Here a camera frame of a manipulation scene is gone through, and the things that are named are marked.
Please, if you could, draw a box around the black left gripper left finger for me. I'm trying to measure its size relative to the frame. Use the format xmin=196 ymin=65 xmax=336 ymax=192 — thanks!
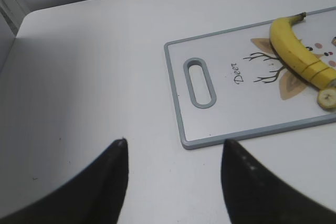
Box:
xmin=1 ymin=138 xmax=129 ymax=223

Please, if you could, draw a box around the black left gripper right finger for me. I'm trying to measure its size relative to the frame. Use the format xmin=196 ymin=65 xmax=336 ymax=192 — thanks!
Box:
xmin=221 ymin=140 xmax=335 ymax=223

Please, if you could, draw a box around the yellow banana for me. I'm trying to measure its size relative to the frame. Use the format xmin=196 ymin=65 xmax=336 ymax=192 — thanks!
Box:
xmin=269 ymin=12 xmax=335 ymax=90

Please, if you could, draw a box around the cut banana end piece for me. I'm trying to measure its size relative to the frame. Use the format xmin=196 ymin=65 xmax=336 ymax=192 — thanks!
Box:
xmin=317 ymin=88 xmax=336 ymax=110

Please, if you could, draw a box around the white deer cutting board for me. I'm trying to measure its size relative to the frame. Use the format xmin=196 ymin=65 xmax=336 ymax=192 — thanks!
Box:
xmin=164 ymin=21 xmax=335 ymax=150

